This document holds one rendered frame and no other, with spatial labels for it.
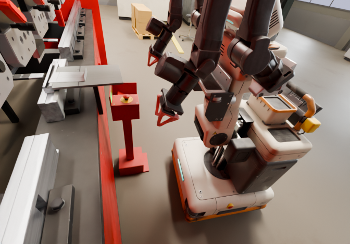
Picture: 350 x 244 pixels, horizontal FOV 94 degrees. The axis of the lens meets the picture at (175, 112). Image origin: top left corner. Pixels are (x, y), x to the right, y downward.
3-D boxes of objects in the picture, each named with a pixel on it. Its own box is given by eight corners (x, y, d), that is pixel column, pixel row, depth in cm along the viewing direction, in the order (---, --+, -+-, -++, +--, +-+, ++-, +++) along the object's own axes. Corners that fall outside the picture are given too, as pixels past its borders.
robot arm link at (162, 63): (218, 64, 42) (207, 51, 48) (183, 40, 36) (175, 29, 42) (190, 98, 47) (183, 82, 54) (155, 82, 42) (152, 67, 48)
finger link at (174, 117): (149, 128, 52) (165, 107, 47) (148, 113, 57) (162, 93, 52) (167, 133, 55) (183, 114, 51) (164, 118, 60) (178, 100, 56)
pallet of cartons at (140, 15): (156, 28, 516) (158, 4, 475) (165, 40, 439) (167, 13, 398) (131, 27, 493) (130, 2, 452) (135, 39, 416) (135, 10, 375)
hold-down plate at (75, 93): (79, 113, 71) (78, 108, 69) (65, 115, 69) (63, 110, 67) (82, 79, 91) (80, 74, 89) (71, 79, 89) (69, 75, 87)
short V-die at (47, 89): (54, 92, 64) (51, 86, 63) (45, 93, 63) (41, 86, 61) (60, 69, 78) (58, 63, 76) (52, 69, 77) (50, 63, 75)
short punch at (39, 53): (42, 63, 59) (31, 35, 53) (36, 63, 58) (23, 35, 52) (47, 52, 66) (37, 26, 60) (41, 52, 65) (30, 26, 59)
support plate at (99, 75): (123, 84, 71) (123, 82, 71) (52, 90, 62) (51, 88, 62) (118, 66, 84) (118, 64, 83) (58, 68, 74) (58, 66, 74)
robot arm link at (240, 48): (277, 61, 46) (265, 53, 50) (262, 35, 40) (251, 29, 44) (249, 83, 50) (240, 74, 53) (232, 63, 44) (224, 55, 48)
